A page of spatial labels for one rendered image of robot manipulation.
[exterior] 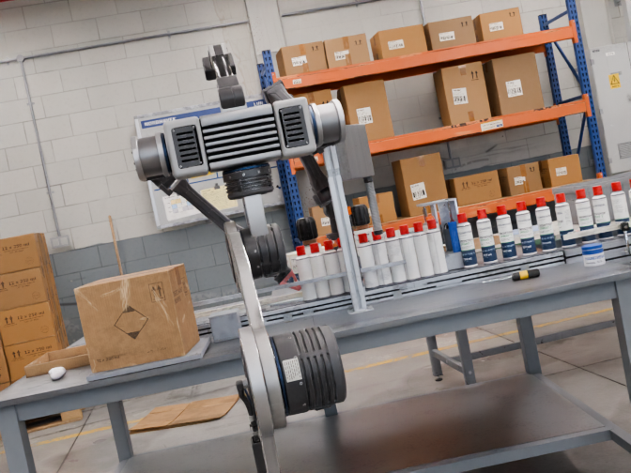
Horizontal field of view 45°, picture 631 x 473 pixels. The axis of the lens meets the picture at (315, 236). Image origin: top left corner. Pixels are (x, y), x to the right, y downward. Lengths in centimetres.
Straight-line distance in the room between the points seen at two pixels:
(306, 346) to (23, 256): 432
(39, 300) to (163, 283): 346
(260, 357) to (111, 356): 95
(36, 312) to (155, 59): 268
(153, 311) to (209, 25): 513
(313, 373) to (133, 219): 562
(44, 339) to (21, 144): 216
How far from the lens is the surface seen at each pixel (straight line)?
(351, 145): 269
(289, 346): 166
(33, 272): 582
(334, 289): 282
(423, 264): 285
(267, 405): 162
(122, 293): 245
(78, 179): 723
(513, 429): 315
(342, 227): 266
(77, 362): 284
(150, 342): 245
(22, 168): 733
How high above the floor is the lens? 126
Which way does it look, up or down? 3 degrees down
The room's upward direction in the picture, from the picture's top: 11 degrees counter-clockwise
